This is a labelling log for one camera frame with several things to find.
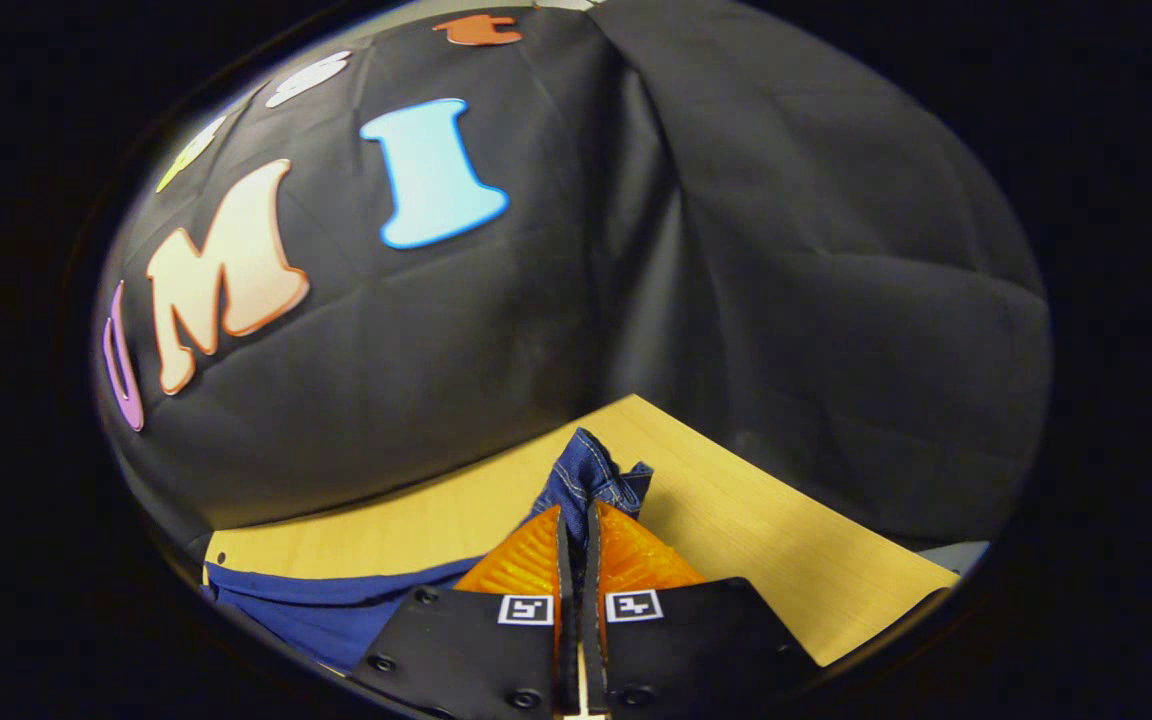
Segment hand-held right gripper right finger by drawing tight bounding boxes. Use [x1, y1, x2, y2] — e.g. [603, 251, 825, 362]
[582, 500, 823, 720]

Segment black backdrop cloth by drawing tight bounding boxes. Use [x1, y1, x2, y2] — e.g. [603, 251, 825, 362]
[94, 0, 1053, 561]

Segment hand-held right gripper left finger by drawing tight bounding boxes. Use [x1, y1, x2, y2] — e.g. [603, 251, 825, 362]
[351, 505, 578, 720]

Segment blue denim jeans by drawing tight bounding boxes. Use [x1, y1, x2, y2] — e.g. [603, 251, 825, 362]
[201, 427, 655, 673]

